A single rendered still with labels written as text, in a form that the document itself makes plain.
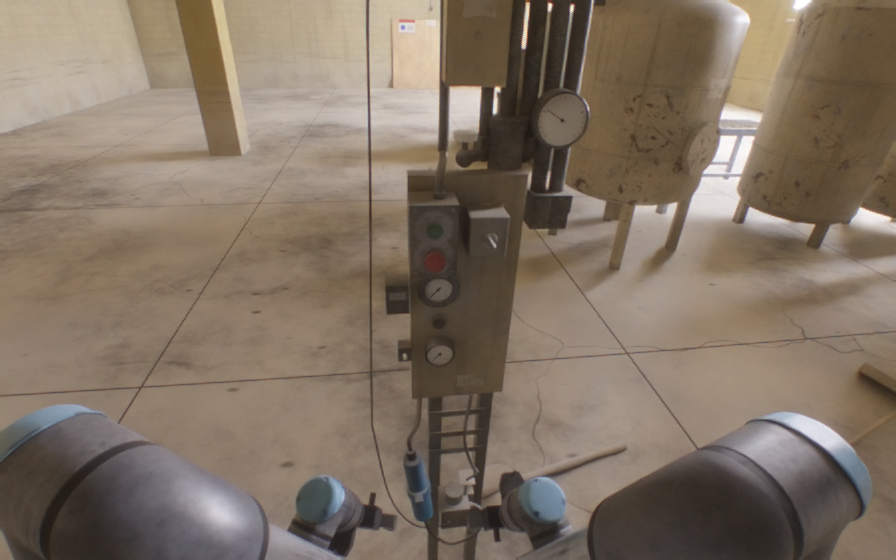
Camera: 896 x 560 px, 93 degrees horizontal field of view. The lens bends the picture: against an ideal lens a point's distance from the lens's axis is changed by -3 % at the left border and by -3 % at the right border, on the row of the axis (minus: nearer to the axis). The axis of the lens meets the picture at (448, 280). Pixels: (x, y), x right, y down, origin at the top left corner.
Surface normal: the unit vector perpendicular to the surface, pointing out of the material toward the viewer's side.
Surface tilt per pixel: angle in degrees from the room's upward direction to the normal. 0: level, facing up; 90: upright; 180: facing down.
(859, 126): 90
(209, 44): 90
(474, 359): 90
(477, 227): 90
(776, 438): 13
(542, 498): 19
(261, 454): 0
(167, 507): 38
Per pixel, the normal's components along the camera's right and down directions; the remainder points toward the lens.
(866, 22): -0.66, 0.36
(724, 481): -0.28, -0.81
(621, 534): -0.86, -0.37
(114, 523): 0.34, -0.39
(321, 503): -0.11, -0.66
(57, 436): 0.07, -0.91
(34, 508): -0.26, -0.29
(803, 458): 0.12, -0.74
